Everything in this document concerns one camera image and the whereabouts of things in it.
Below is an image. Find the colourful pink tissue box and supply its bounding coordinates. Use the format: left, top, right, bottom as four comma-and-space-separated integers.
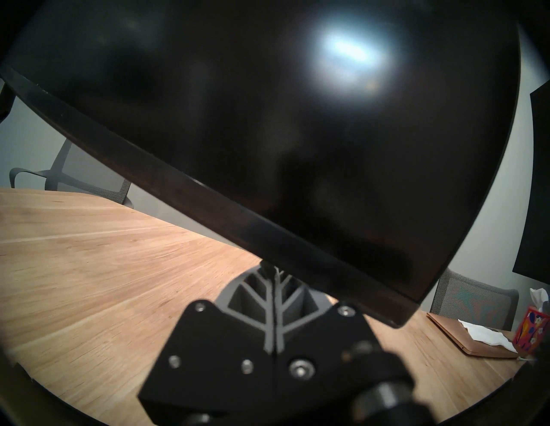
512, 288, 550, 357

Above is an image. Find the large black wall television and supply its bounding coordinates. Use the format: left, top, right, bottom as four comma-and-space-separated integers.
512, 79, 550, 285

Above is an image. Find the grey mesh office chair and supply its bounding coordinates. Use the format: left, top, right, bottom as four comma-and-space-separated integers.
9, 137, 134, 210
431, 268, 519, 331

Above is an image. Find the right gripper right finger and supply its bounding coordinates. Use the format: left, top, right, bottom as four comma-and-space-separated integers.
274, 271, 379, 426

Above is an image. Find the curved black Samsung monitor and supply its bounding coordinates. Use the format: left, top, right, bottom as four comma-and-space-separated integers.
0, 0, 523, 329

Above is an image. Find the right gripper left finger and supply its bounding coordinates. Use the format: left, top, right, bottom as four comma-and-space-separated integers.
137, 263, 275, 426

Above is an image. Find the white paper napkin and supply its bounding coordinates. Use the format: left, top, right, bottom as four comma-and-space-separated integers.
458, 319, 518, 353

